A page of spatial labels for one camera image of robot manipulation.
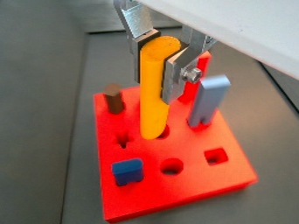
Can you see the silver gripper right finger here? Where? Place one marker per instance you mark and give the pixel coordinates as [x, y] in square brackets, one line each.
[195, 44]

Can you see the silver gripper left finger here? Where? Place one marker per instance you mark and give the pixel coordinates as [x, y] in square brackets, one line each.
[135, 18]

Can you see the yellow oval peg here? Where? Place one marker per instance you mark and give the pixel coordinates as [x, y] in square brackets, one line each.
[154, 109]

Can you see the red foam peg board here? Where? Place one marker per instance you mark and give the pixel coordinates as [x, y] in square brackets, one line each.
[190, 163]

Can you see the red notched peg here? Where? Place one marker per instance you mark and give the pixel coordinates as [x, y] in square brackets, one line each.
[196, 72]

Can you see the light blue arch peg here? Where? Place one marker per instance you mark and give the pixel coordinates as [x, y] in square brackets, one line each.
[207, 100]

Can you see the brown hexagon peg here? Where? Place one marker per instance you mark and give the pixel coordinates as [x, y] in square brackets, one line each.
[114, 98]

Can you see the dark blue short peg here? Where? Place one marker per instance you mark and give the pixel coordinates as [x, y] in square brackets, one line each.
[128, 171]

